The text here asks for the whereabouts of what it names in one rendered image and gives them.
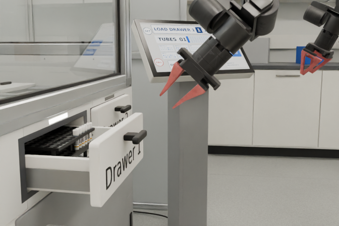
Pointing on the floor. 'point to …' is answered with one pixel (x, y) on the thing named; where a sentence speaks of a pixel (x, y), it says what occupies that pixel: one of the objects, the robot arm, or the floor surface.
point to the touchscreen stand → (187, 156)
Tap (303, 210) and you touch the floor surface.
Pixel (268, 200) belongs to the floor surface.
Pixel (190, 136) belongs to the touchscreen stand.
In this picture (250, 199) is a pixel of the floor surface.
